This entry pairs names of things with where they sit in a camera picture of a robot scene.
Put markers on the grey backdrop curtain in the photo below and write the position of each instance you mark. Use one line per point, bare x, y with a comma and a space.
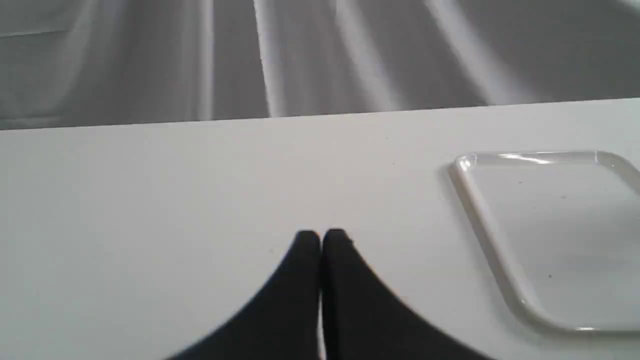
121, 62

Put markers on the white plastic tray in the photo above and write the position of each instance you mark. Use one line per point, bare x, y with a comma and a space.
564, 230

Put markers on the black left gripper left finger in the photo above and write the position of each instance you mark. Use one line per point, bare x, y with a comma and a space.
281, 321

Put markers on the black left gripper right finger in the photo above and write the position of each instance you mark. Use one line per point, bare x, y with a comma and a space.
363, 320

